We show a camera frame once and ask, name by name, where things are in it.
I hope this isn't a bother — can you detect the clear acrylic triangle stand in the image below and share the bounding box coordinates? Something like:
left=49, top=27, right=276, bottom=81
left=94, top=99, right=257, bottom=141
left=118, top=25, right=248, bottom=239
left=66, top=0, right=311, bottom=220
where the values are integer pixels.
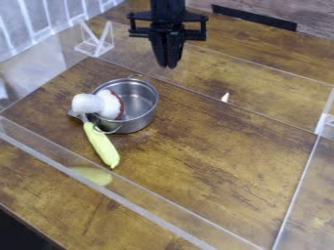
left=75, top=21, right=116, bottom=58

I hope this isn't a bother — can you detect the black strip on table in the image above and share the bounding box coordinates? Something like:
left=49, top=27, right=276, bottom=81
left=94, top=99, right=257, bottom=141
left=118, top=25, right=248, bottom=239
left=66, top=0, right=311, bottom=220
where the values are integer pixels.
left=212, top=4, right=299, bottom=31

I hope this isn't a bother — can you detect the yellow plush corn cob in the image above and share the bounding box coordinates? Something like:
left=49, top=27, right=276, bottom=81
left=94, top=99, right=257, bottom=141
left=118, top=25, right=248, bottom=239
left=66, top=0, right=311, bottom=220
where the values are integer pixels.
left=83, top=122, right=121, bottom=169

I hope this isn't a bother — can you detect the clear acrylic front barrier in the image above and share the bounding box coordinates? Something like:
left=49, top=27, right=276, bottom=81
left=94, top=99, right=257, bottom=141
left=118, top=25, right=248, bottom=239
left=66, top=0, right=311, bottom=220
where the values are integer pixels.
left=0, top=116, right=265, bottom=250

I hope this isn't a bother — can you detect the silver metal pot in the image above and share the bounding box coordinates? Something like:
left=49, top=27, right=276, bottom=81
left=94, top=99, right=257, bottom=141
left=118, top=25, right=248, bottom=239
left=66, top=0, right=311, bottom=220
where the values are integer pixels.
left=87, top=74, right=160, bottom=134

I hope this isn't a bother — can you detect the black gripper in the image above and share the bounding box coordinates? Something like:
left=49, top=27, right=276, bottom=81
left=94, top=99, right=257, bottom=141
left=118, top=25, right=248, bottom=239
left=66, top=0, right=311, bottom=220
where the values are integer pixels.
left=128, top=0, right=209, bottom=68

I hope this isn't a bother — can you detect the grey spoon under pot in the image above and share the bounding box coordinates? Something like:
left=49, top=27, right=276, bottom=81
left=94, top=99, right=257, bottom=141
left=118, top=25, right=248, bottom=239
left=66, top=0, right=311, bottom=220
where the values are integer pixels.
left=69, top=110, right=89, bottom=123

